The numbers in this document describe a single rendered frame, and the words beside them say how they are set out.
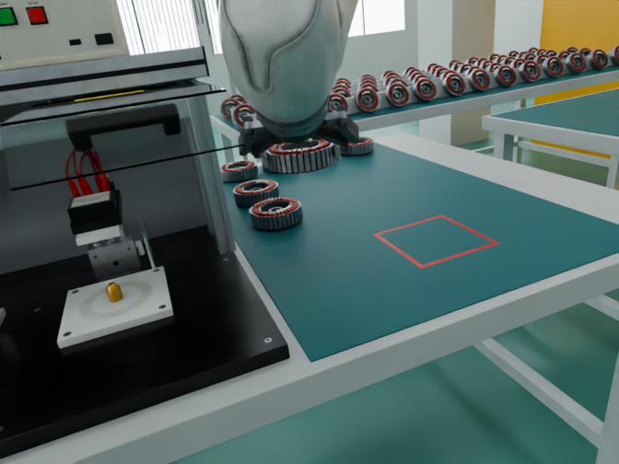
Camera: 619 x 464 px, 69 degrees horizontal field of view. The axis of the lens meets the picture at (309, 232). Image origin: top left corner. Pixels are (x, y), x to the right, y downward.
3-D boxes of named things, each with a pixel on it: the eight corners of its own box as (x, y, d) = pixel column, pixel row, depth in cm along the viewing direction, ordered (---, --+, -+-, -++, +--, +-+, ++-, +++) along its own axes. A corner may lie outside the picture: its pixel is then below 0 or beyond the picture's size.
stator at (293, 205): (241, 224, 99) (239, 208, 97) (281, 207, 105) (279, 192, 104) (273, 236, 91) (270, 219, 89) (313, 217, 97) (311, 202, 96)
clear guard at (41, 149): (245, 145, 51) (236, 92, 49) (10, 191, 44) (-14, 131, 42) (201, 114, 80) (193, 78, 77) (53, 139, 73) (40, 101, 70)
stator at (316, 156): (338, 170, 70) (335, 146, 68) (266, 179, 70) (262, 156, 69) (333, 153, 80) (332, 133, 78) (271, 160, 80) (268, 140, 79)
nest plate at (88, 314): (173, 315, 64) (171, 307, 64) (59, 349, 60) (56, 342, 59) (164, 272, 77) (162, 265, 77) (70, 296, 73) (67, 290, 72)
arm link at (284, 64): (320, 143, 47) (359, 30, 48) (318, 75, 32) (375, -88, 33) (224, 112, 48) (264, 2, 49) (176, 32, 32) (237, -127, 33)
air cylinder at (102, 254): (141, 267, 80) (133, 238, 78) (96, 278, 78) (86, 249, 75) (140, 256, 84) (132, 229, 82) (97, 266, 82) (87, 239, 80)
